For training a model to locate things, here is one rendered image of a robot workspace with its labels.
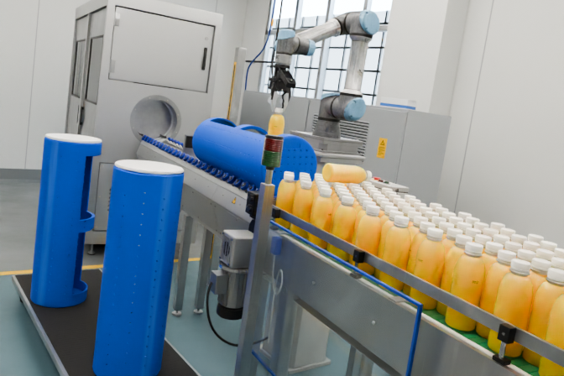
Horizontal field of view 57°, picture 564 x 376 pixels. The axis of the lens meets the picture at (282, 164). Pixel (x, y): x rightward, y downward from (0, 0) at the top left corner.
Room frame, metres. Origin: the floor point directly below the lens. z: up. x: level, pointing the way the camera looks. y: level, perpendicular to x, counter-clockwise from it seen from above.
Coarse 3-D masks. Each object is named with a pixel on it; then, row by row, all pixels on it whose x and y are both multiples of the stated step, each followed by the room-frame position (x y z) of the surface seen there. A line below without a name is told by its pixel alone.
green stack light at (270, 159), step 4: (264, 152) 1.68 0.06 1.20; (268, 152) 1.67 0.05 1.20; (272, 152) 1.67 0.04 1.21; (276, 152) 1.67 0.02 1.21; (280, 152) 1.69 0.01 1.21; (264, 156) 1.67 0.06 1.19; (268, 156) 1.67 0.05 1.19; (272, 156) 1.67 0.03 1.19; (276, 156) 1.67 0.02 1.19; (280, 156) 1.69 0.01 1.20; (264, 160) 1.67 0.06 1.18; (268, 160) 1.67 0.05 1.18; (272, 160) 1.67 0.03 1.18; (276, 160) 1.67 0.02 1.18; (280, 160) 1.69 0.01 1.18; (264, 164) 1.67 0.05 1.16; (268, 164) 1.67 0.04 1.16; (272, 164) 1.67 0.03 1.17; (276, 164) 1.67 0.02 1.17
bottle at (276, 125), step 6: (276, 114) 2.34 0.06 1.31; (270, 120) 2.34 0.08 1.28; (276, 120) 2.33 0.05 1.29; (282, 120) 2.34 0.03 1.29; (270, 126) 2.34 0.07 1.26; (276, 126) 2.33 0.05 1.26; (282, 126) 2.34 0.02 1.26; (270, 132) 2.33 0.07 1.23; (276, 132) 2.33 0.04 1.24; (282, 132) 2.34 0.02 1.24
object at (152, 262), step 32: (128, 192) 2.00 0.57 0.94; (160, 192) 2.02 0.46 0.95; (128, 224) 2.00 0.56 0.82; (160, 224) 2.03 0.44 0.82; (128, 256) 2.00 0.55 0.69; (160, 256) 2.05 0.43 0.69; (128, 288) 2.00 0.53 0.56; (160, 288) 2.06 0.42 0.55; (128, 320) 2.00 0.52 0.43; (160, 320) 2.08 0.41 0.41; (96, 352) 2.05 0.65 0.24; (128, 352) 2.00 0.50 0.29; (160, 352) 2.12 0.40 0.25
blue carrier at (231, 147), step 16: (208, 128) 2.83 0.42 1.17; (224, 128) 2.70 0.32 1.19; (240, 128) 2.59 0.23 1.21; (256, 128) 2.64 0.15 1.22; (192, 144) 2.95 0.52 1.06; (208, 144) 2.74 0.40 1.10; (224, 144) 2.58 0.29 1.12; (240, 144) 2.44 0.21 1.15; (256, 144) 2.32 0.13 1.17; (288, 144) 2.27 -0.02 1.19; (304, 144) 2.31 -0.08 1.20; (208, 160) 2.79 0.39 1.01; (224, 160) 2.56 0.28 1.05; (240, 160) 2.39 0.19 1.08; (256, 160) 2.26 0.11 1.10; (288, 160) 2.27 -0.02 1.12; (304, 160) 2.31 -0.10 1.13; (240, 176) 2.46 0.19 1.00; (256, 176) 2.26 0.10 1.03; (272, 176) 2.24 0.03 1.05
